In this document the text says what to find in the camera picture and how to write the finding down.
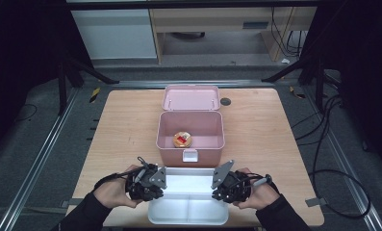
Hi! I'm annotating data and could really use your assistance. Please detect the pink storage box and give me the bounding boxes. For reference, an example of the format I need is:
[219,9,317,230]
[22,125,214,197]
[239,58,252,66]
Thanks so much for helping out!
[155,84,226,168]

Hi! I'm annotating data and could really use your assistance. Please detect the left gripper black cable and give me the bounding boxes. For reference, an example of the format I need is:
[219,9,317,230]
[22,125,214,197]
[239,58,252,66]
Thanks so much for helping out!
[93,156,150,191]

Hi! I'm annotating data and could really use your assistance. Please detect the thin black floor cable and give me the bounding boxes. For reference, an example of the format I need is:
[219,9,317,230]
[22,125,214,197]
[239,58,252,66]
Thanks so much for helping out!
[14,103,38,123]

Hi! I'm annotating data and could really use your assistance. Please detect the round gold-lidded can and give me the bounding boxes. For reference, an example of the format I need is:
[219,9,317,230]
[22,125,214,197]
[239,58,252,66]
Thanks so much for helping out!
[172,130,193,148]

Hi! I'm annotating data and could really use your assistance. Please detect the yellow black tape strip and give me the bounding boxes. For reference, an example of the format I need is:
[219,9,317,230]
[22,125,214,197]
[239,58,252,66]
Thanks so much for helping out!
[289,86,307,100]
[89,87,102,104]

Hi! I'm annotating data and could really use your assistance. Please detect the aluminium floor rail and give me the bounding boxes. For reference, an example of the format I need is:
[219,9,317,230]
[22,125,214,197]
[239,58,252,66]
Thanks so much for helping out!
[111,80,277,90]
[301,88,382,231]
[0,88,81,231]

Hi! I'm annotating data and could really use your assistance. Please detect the black metal stand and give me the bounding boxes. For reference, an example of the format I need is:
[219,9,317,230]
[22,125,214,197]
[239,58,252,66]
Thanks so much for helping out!
[57,47,119,116]
[261,52,326,114]

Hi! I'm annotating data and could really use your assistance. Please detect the person's right hand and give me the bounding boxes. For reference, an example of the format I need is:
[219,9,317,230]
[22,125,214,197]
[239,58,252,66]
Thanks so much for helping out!
[232,167,281,212]

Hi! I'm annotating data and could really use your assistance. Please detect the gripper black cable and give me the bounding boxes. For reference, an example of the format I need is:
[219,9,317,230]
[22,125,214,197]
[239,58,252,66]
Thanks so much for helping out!
[93,156,150,191]
[240,172,281,194]

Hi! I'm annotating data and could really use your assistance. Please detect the bundle of desk cables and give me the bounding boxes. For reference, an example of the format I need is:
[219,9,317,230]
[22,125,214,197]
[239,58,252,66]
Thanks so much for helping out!
[269,7,306,58]

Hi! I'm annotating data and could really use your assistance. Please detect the white divided tray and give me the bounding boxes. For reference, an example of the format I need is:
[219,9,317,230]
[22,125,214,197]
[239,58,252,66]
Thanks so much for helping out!
[147,167,230,226]

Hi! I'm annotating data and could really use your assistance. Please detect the grey table bracket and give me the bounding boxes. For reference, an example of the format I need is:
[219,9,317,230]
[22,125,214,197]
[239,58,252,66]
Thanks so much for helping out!
[61,197,85,210]
[305,196,328,208]

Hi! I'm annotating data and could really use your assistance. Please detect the wooden desk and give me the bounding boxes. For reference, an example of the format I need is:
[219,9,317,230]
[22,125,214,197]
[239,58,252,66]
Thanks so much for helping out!
[148,6,318,63]

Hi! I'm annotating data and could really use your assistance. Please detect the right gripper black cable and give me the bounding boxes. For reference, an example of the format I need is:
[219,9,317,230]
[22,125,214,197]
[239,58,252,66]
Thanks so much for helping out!
[240,172,281,194]

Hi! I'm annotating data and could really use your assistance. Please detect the white cabinet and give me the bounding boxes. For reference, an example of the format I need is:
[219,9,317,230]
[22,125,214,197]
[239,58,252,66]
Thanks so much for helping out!
[70,9,158,61]

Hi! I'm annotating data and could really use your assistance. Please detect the person's left hand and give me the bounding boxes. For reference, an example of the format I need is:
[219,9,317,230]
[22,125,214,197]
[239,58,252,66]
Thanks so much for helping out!
[93,164,144,210]

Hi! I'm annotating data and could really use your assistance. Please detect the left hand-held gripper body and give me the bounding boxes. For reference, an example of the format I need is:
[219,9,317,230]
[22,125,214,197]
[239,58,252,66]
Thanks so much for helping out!
[124,163,167,202]

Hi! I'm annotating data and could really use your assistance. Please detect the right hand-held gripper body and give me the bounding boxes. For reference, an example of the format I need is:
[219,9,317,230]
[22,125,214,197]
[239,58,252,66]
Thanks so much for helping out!
[211,159,252,204]

